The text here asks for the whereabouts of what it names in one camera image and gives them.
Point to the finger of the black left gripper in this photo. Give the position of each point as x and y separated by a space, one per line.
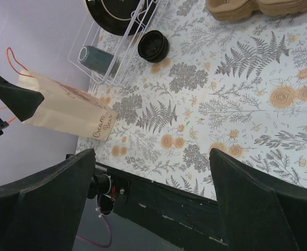
22 102

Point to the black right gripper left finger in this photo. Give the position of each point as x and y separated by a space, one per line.
43 211

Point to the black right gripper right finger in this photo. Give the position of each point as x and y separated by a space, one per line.
258 211

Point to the kraft paper takeout bag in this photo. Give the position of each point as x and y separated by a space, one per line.
67 109

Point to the dark green mug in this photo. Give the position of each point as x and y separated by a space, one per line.
95 59

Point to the floral patterned tablecloth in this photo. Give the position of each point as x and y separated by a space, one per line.
239 87

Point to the brown pulp cup carrier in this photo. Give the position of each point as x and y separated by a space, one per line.
242 9

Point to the black table front rail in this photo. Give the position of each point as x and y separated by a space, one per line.
189 221

